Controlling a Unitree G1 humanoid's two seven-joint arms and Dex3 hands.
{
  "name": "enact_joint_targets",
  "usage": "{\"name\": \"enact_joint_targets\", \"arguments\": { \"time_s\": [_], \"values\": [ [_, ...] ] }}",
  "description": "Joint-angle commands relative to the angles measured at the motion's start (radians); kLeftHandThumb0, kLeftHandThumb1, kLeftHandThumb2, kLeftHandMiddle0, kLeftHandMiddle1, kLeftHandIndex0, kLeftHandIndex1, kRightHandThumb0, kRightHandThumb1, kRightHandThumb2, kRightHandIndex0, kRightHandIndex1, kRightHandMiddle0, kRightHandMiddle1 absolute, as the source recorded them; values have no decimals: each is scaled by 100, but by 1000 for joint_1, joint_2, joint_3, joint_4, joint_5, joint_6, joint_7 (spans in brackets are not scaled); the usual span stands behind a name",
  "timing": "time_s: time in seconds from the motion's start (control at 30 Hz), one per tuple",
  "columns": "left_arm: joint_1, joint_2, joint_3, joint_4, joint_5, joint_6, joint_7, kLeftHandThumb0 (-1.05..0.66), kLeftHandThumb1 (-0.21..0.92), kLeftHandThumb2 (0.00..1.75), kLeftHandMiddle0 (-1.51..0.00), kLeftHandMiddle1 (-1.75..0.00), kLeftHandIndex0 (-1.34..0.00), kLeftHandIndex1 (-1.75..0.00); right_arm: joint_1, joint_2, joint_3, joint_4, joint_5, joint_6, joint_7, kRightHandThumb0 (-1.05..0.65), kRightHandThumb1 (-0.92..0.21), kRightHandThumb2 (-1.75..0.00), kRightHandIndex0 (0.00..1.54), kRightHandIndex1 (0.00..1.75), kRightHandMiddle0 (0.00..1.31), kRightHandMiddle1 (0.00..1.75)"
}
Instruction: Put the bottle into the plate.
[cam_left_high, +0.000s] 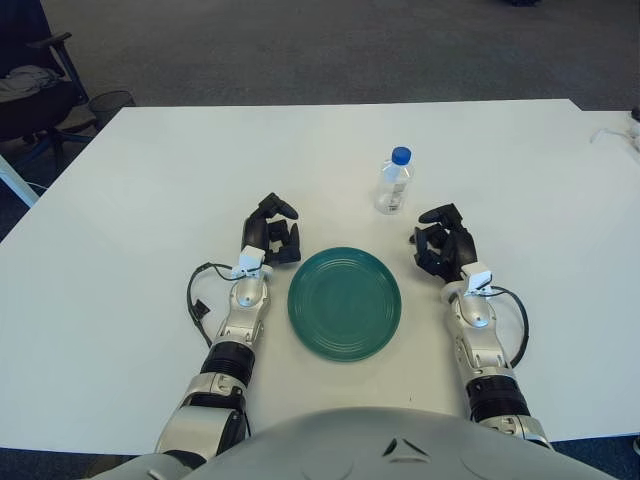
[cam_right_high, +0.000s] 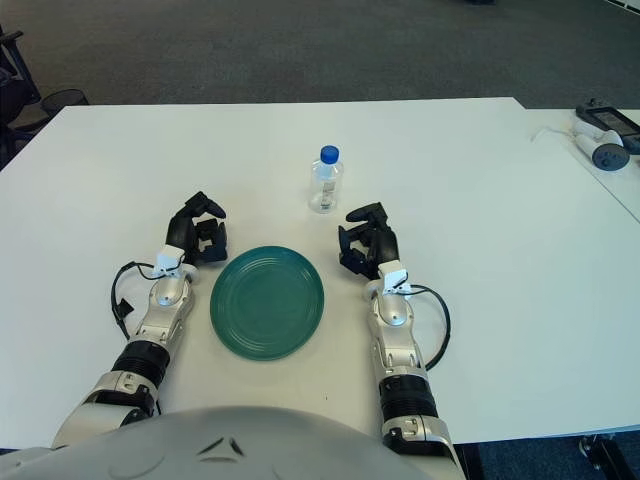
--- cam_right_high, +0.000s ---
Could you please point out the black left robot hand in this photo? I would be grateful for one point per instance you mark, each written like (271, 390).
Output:
(180, 232)

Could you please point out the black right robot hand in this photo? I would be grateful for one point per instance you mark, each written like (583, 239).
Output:
(385, 245)

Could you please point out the clear bottle with blue cap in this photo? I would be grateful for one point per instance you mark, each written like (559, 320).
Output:
(325, 185)

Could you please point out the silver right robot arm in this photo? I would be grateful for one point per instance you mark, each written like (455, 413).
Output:
(395, 340)

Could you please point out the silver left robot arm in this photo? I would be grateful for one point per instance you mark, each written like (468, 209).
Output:
(160, 320)

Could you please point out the green round plate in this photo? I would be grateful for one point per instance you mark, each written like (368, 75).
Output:
(265, 305)

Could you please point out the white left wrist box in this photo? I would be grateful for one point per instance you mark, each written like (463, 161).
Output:
(169, 257)

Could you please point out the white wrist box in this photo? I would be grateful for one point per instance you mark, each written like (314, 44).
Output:
(392, 275)
(169, 257)

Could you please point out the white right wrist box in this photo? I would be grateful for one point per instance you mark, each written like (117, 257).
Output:
(392, 275)

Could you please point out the black office chair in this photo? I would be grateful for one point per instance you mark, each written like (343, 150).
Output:
(15, 95)

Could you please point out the grey robot torso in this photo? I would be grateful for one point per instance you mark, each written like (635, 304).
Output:
(225, 450)

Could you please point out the white and grey VR controller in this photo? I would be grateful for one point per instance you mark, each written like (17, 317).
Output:
(607, 155)

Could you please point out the black table base with caster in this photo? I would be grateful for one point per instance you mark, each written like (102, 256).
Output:
(607, 455)

